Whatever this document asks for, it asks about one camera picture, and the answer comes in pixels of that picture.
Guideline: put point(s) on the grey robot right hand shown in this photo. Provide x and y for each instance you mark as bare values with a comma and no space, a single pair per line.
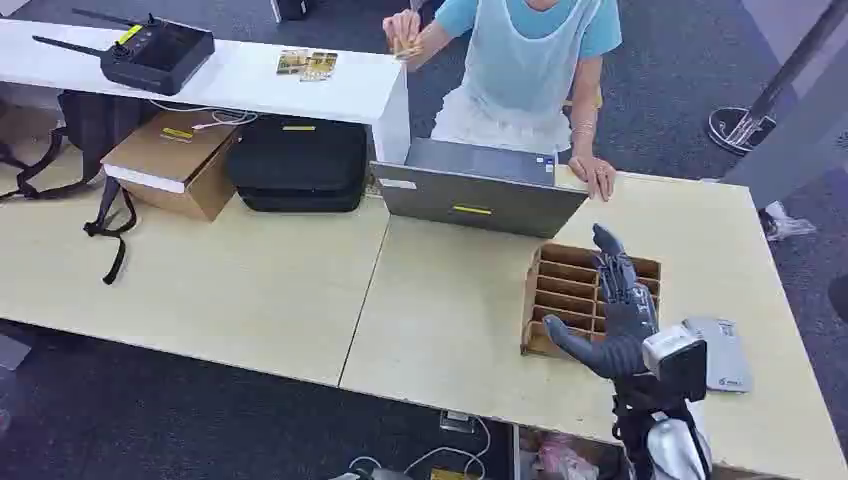
626,318

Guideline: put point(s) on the pink plastic bag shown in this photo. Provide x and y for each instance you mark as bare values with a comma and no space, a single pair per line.
563,458

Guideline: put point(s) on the brown cardboard box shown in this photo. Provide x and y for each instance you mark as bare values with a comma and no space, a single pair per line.
172,166

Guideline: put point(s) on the black stand with round base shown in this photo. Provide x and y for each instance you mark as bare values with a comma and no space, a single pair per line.
748,119

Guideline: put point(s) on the white shelf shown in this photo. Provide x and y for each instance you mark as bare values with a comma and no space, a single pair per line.
252,79

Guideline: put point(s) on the grey flat pouch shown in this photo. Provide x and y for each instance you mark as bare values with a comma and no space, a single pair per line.
722,354

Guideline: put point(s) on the grey laptop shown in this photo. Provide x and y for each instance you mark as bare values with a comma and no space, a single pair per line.
477,195

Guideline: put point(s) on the person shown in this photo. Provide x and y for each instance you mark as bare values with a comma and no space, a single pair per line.
523,73

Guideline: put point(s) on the person's left hand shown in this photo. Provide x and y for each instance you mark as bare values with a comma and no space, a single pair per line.
595,175

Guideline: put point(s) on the black remote controller with antennas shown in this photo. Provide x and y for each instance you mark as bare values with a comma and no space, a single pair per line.
149,56

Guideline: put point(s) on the black carrying case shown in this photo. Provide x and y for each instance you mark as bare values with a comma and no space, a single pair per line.
298,166

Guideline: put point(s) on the person's right hand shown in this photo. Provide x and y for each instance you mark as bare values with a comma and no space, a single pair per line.
401,28

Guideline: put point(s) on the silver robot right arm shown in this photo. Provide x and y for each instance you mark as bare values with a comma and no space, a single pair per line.
669,444

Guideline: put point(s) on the wooden card box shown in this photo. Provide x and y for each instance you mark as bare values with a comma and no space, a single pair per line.
563,291

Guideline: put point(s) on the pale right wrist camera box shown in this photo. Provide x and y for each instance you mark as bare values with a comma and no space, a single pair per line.
676,358

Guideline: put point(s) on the grey slanted panel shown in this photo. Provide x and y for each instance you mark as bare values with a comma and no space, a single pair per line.
795,146

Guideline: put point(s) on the clear power adapter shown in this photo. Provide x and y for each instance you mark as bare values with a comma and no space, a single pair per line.
457,422

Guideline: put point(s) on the white shoe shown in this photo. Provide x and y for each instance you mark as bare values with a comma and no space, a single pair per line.
788,226

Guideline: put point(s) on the yellow printed card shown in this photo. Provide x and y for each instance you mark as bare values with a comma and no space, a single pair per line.
407,48
291,62
319,66

